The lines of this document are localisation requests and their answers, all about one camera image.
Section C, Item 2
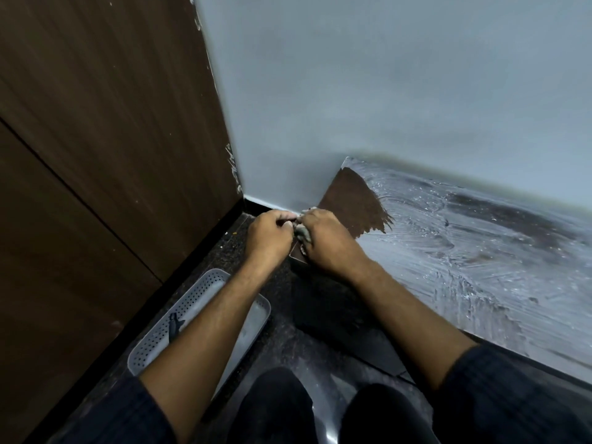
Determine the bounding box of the person's right hand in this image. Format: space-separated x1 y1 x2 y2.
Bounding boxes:
295 207 372 282

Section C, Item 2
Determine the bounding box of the person's left hand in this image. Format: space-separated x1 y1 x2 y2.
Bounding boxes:
245 209 300 278

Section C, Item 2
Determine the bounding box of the grey cleaning cloth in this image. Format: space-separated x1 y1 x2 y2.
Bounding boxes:
292 207 320 260

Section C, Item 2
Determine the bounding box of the white spray bottle black nozzle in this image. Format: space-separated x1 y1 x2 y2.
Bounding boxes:
167 311 186 345

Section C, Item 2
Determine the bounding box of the brown wooden cabinet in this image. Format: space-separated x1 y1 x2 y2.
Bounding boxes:
289 155 592 389

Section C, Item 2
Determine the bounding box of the person's right forearm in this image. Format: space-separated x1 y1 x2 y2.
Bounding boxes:
350 262 478 392

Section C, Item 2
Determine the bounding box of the person's left forearm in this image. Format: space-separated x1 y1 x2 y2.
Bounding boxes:
138 263 265 444

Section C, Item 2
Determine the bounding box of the white perforated plastic basket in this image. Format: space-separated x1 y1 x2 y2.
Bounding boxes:
127 268 273 399

